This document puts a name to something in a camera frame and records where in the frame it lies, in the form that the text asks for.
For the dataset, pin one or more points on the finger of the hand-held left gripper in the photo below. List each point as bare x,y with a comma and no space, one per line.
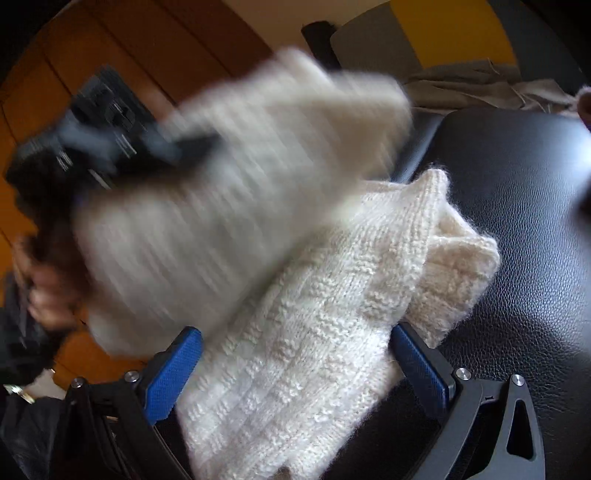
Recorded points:
194,147

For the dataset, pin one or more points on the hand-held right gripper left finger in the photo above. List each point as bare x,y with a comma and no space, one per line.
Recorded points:
173,374

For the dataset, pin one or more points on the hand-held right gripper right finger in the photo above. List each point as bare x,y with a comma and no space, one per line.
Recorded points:
422,374

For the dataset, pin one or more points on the white knit sweater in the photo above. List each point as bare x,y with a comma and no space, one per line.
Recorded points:
323,323

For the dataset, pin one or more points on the person's left forearm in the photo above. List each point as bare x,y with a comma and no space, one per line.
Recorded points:
18,341

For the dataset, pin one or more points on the person's left hand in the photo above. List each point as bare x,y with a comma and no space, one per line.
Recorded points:
46,290

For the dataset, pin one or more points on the black upright pad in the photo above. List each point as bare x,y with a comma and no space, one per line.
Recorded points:
318,44

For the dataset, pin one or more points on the grey yellow blue chair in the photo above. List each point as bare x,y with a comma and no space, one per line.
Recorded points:
443,37

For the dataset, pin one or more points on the grey cloth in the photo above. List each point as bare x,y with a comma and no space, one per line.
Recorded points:
461,83

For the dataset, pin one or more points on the pinkish brown knit garment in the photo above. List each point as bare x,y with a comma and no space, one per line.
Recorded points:
585,108

